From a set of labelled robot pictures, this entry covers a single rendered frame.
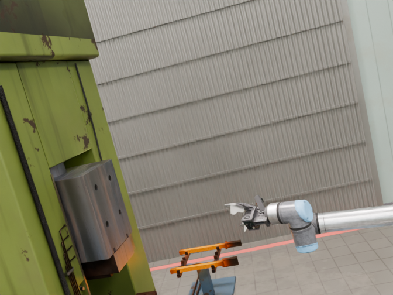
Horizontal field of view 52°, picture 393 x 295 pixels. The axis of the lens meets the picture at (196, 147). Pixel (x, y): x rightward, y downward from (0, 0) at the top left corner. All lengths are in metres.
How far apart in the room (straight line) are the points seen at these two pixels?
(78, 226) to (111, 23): 3.23
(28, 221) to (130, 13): 3.40
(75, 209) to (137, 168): 3.01
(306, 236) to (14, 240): 1.15
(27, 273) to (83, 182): 0.42
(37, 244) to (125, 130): 3.19
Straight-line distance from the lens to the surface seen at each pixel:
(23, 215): 1.71
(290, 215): 1.69
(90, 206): 1.86
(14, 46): 1.82
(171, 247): 5.13
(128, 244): 2.12
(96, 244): 1.93
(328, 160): 4.86
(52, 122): 1.98
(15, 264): 1.82
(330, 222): 1.85
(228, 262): 2.43
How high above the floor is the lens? 2.05
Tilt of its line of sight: 9 degrees down
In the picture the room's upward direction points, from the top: 14 degrees counter-clockwise
